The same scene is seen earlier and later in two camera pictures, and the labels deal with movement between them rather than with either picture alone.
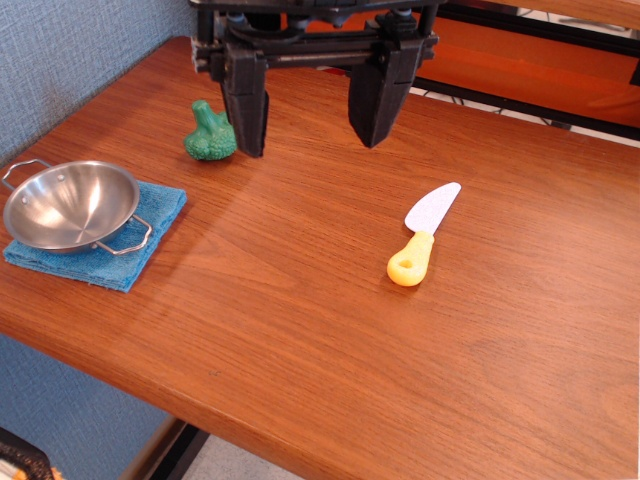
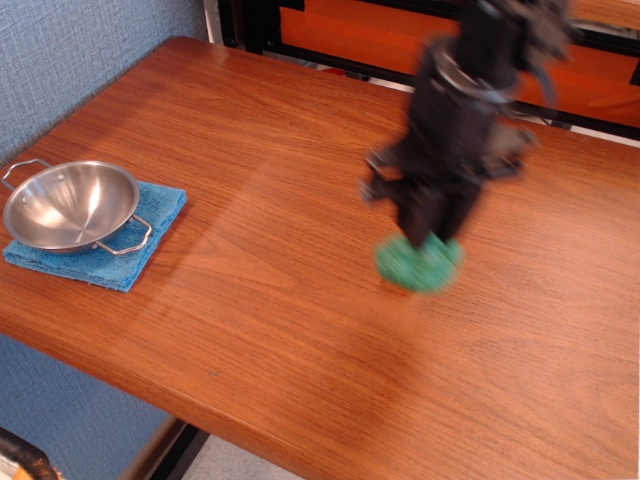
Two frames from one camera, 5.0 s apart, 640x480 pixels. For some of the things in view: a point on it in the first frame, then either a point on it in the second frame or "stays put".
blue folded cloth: [159, 204] stays put
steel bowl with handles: [72, 207] stays put
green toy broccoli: [214, 137] -> [431, 267]
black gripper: [236, 42] -> [500, 53]
